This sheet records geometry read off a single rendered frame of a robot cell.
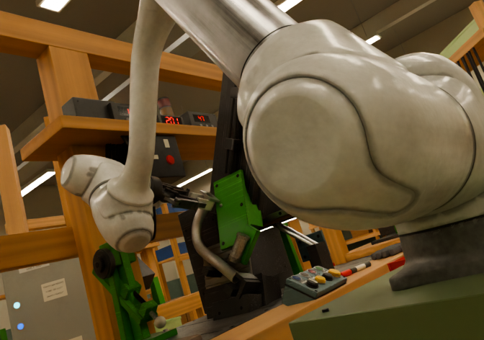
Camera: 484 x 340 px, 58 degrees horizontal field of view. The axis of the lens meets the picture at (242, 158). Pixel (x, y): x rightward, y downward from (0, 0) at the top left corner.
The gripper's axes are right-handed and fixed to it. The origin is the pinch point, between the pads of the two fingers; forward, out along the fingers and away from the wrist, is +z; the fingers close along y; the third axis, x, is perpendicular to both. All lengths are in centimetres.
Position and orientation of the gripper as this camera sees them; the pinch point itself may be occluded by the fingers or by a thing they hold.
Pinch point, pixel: (200, 201)
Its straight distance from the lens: 129.2
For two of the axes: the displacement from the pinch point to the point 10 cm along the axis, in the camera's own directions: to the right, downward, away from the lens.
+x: -4.3, 8.9, 1.2
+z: 6.8, 2.4, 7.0
